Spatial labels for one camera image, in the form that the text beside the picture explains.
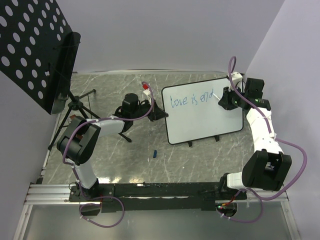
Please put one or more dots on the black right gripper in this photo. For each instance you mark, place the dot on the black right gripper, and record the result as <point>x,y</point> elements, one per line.
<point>224,101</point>

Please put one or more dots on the aluminium rail frame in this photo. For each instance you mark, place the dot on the aluminium rail frame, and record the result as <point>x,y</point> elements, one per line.
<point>51,216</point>

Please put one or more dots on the white whiteboard with black frame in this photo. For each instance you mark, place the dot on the white whiteboard with black frame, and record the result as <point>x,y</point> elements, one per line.
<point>194,113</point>

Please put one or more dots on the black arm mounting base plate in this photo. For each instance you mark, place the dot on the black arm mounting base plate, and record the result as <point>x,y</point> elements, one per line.
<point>159,196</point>

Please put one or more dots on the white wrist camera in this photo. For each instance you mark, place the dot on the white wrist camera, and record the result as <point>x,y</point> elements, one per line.
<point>235,79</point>
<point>147,92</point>

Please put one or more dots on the black perforated music stand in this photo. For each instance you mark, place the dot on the black perforated music stand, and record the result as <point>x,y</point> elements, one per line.
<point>38,50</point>

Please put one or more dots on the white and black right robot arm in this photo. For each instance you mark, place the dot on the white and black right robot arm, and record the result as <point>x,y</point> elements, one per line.
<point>268,167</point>

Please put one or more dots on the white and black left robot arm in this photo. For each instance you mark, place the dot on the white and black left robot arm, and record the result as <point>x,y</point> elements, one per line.
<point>78,141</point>

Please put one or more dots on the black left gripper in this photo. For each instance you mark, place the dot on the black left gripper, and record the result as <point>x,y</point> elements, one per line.
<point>156,113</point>

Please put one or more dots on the brown wooden metronome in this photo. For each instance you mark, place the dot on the brown wooden metronome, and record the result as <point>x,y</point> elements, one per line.
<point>78,136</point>

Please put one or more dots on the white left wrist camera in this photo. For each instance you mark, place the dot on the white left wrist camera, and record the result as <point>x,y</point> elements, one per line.
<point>147,92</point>

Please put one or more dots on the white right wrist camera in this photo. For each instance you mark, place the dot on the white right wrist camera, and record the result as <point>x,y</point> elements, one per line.
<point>235,79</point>

